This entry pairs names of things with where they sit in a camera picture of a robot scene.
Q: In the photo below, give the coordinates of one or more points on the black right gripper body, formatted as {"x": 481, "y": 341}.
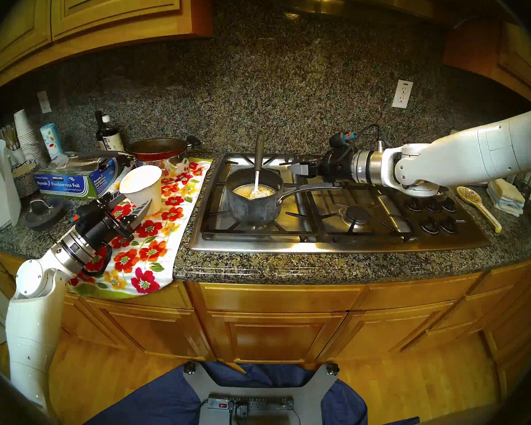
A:
{"x": 336, "y": 165}

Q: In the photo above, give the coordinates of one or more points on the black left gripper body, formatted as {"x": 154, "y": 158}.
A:
{"x": 97, "y": 227}

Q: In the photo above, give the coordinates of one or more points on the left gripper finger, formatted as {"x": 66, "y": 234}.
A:
{"x": 140, "y": 216}
{"x": 113, "y": 200}

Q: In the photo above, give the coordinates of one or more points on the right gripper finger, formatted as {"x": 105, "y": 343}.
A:
{"x": 309, "y": 161}
{"x": 300, "y": 169}

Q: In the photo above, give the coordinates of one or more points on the white paper cup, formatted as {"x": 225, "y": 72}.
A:
{"x": 146, "y": 194}

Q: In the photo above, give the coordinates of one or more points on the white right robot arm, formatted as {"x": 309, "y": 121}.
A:
{"x": 469, "y": 156}

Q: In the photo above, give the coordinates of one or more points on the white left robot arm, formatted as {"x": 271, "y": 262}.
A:
{"x": 31, "y": 331}

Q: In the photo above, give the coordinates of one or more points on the floral dish towel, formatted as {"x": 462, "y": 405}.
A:
{"x": 159, "y": 251}

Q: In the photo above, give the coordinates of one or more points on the blue foil box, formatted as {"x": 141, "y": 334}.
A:
{"x": 66, "y": 185}

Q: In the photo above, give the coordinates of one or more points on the crumpled aluminium foil sheet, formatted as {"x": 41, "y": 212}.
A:
{"x": 77, "y": 162}

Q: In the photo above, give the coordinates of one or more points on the steel pan red interior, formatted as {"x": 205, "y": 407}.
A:
{"x": 163, "y": 167}

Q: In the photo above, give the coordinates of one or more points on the black round burner cap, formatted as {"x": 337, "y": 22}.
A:
{"x": 357, "y": 214}

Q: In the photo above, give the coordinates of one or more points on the black round lid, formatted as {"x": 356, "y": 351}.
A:
{"x": 44, "y": 216}

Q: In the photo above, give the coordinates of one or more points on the dark bottle white label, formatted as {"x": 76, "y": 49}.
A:
{"x": 113, "y": 138}

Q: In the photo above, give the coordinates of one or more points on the dark grey saucepan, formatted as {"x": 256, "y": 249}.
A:
{"x": 254, "y": 211}

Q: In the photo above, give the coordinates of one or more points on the pale yellow cooking liquid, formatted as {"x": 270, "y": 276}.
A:
{"x": 241, "y": 190}

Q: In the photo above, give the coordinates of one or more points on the black cast iron grate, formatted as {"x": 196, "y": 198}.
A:
{"x": 400, "y": 237}
{"x": 214, "y": 230}

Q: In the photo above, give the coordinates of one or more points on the dark bottle black cap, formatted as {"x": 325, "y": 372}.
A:
{"x": 98, "y": 125}

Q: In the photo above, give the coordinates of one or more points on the stainless steel gas cooktop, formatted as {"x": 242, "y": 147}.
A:
{"x": 318, "y": 243}

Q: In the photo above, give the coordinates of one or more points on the floral print canister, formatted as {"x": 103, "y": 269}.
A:
{"x": 51, "y": 141}

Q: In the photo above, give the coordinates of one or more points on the patterned woven basket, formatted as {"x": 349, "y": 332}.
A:
{"x": 25, "y": 180}

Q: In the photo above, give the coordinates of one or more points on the black cooktop knob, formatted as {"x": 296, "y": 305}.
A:
{"x": 429, "y": 225}
{"x": 449, "y": 203}
{"x": 431, "y": 203}
{"x": 448, "y": 225}
{"x": 413, "y": 204}

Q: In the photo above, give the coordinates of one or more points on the white utensil cup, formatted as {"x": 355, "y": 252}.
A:
{"x": 17, "y": 157}

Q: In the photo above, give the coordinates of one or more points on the stack of paper cups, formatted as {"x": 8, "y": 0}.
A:
{"x": 26, "y": 134}

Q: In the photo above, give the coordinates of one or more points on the wooden chopsticks bunch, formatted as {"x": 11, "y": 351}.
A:
{"x": 9, "y": 136}

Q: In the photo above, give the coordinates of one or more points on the wooden lower cabinets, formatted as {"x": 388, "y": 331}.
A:
{"x": 274, "y": 335}

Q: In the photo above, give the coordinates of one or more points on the folded dish cloths stack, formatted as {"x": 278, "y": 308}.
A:
{"x": 506, "y": 198}

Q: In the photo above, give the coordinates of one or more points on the blue cloth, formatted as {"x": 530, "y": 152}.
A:
{"x": 159, "y": 402}

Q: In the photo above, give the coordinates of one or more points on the wooden upper cabinet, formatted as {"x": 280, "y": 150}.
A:
{"x": 106, "y": 12}
{"x": 513, "y": 56}

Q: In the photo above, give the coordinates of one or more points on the grey power strip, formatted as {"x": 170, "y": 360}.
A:
{"x": 261, "y": 403}

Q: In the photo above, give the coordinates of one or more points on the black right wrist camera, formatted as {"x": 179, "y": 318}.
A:
{"x": 337, "y": 141}

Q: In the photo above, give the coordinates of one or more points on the white wall outlet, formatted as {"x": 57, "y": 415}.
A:
{"x": 402, "y": 94}

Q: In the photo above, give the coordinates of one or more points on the white switch plate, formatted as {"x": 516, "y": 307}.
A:
{"x": 44, "y": 102}

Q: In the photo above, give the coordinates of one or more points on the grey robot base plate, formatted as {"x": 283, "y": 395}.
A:
{"x": 314, "y": 397}

